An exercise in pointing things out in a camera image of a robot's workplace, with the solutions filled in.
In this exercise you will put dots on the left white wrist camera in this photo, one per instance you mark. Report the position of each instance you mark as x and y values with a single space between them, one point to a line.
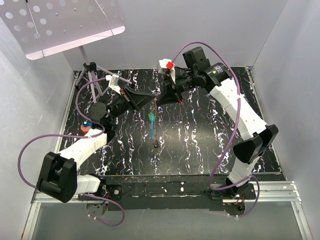
113 83

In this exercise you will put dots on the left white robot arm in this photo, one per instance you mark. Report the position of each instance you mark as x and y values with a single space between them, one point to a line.
58 176

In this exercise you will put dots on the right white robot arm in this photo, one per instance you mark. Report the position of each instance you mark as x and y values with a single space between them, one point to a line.
221 83

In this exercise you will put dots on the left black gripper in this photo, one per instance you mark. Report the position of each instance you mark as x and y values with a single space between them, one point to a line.
137 98

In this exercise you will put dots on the green key tag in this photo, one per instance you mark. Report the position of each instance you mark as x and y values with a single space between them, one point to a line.
151 116

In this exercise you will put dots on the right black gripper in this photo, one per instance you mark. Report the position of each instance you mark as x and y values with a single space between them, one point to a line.
170 92

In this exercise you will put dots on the perforated music stand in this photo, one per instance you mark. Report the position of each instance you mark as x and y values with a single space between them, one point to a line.
43 28

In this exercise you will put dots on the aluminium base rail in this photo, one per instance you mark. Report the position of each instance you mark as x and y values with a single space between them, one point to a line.
163 190

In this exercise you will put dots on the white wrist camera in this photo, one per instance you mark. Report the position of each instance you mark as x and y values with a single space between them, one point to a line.
166 66
113 83

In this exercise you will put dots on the colourful toy blocks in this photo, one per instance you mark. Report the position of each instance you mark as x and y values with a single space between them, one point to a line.
85 127

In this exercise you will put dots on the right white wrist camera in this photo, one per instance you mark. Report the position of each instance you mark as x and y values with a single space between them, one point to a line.
166 66

